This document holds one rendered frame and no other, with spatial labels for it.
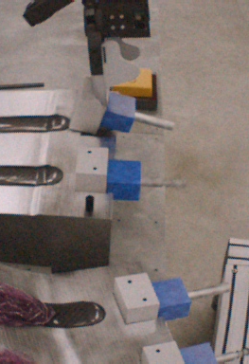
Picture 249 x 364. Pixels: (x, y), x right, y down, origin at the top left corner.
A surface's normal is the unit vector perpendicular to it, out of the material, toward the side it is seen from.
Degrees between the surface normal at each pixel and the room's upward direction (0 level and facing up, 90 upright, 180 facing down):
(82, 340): 0
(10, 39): 0
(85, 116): 95
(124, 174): 0
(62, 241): 90
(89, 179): 90
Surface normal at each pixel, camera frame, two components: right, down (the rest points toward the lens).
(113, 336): 0.06, -0.76
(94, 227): -0.03, 0.64
